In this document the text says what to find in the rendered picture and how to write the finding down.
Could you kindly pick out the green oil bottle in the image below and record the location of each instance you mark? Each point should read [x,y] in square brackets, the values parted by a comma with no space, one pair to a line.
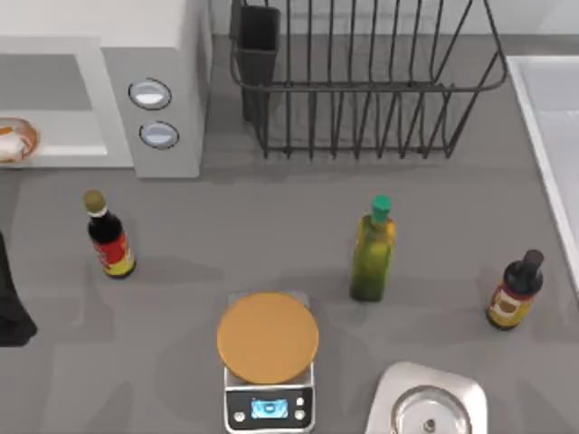
[373,257]

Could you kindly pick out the round orange scale plate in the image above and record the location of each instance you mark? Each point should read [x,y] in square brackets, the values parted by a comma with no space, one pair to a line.
[267,338]

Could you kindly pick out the round microwave knob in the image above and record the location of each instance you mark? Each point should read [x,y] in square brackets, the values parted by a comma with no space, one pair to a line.
[149,93]
[158,134]

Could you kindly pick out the black cutlery holder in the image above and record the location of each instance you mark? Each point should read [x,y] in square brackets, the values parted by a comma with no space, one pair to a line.
[256,40]

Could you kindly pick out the dark bottle with olive cap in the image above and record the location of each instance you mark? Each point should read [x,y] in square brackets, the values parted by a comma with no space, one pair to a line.
[108,239]

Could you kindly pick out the silver kitchen scale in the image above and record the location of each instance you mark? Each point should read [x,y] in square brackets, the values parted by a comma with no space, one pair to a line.
[270,404]

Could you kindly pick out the pale microwave oven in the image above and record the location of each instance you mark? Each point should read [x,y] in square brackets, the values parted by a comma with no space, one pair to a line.
[149,59]

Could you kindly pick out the dark bottle with black cap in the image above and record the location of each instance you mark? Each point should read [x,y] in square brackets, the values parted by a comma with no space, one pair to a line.
[513,294]

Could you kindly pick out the bread on plate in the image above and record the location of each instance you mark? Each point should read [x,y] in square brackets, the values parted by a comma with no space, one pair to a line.
[16,140]

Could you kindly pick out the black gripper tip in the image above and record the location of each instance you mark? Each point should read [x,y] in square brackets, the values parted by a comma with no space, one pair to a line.
[11,307]

